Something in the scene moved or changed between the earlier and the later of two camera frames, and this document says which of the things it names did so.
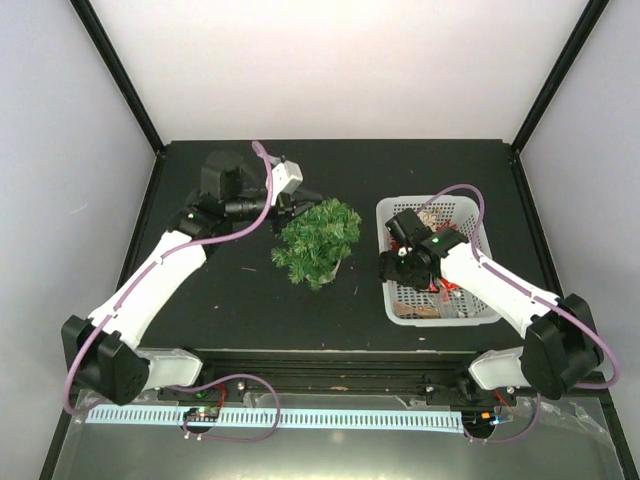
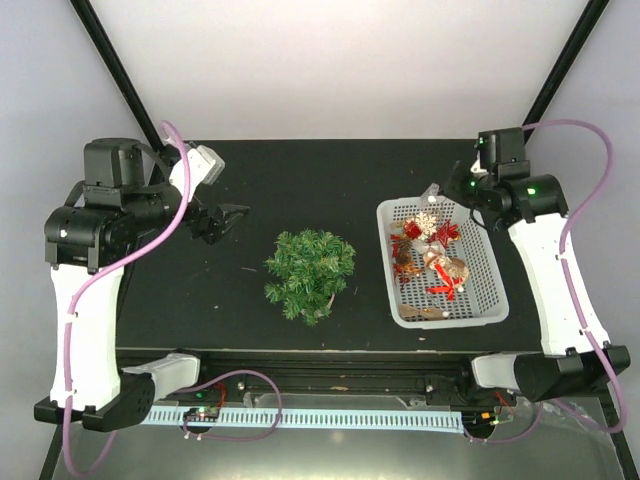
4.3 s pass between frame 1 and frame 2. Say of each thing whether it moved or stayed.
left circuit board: stayed
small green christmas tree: moved
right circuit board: stayed
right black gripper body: moved
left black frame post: stayed
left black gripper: moved
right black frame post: stayed
